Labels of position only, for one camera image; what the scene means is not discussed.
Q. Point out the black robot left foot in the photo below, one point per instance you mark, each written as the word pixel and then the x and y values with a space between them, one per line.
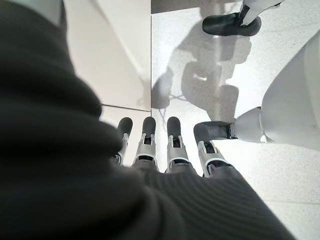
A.
pixel 220 130

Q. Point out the black robot foot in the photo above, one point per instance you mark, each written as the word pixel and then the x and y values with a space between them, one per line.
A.
pixel 220 130
pixel 225 25

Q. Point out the silver robot right leg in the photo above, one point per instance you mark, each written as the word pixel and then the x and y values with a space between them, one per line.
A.
pixel 257 7

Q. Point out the silver robot leg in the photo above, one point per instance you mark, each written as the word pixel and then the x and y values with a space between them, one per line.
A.
pixel 287 100
pixel 257 7

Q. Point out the black robot right foot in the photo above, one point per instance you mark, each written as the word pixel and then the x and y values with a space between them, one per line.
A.
pixel 225 25

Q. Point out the silver robot left leg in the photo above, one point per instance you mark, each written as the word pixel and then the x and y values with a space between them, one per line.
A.
pixel 287 100

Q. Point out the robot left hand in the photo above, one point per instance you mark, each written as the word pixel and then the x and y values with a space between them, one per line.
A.
pixel 75 175

